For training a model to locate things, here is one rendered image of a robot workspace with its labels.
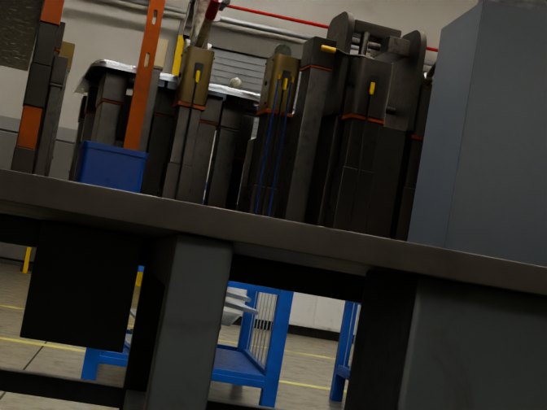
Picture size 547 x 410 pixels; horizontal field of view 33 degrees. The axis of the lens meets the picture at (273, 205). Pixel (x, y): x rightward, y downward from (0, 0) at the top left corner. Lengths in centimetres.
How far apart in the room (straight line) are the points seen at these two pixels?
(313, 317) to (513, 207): 870
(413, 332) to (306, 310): 873
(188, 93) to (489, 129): 69
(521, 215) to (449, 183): 12
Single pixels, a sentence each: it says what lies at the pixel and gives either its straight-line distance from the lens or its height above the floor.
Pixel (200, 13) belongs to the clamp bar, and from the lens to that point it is 199.
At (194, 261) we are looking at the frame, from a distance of 127.
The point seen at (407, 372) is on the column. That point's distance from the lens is 139.
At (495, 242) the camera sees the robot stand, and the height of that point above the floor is 73.
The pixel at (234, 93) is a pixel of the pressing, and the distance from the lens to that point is 204.
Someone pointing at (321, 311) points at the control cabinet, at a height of 29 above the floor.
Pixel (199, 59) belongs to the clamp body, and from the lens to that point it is 193.
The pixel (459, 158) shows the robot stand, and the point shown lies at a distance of 146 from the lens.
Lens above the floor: 63
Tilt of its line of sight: 4 degrees up
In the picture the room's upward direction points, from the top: 10 degrees clockwise
